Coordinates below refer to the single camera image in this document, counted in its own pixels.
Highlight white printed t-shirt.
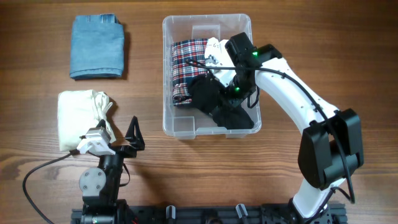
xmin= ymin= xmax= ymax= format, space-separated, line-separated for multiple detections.
xmin=205 ymin=37 xmax=236 ymax=86

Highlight black garment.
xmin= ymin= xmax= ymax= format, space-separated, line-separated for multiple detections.
xmin=188 ymin=75 xmax=254 ymax=129

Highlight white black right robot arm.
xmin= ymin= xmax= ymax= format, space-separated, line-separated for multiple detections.
xmin=205 ymin=33 xmax=364 ymax=223

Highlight cream cloth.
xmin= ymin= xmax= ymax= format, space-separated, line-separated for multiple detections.
xmin=57 ymin=90 xmax=113 ymax=152

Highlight blue denim jeans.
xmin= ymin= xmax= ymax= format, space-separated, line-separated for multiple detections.
xmin=70 ymin=14 xmax=125 ymax=80

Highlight clear plastic storage container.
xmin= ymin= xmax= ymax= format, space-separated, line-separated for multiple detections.
xmin=162 ymin=14 xmax=262 ymax=139

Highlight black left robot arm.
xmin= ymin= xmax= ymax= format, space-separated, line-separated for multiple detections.
xmin=71 ymin=116 xmax=145 ymax=224

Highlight black left camera cable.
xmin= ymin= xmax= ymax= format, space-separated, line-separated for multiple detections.
xmin=22 ymin=150 xmax=79 ymax=224

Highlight plaid flannel shirt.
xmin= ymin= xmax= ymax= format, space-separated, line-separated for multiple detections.
xmin=172 ymin=39 xmax=208 ymax=106

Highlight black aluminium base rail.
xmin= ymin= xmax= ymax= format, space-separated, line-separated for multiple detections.
xmin=70 ymin=203 xmax=348 ymax=224

